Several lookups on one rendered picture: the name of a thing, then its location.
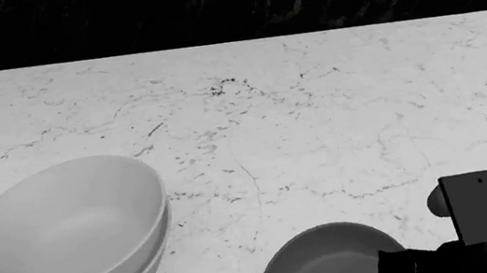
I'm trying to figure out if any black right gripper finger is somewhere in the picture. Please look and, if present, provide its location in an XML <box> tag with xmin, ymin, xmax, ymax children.
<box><xmin>377</xmin><ymin>244</ymin><xmax>419</xmax><ymax>273</ymax></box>

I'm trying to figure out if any medium white bowl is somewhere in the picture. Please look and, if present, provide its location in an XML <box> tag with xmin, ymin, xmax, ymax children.
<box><xmin>0</xmin><ymin>146</ymin><xmax>179</xmax><ymax>273</ymax></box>

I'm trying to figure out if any small grey bowl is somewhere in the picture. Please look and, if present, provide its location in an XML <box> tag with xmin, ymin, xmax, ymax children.
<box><xmin>247</xmin><ymin>213</ymin><xmax>409</xmax><ymax>273</ymax></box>

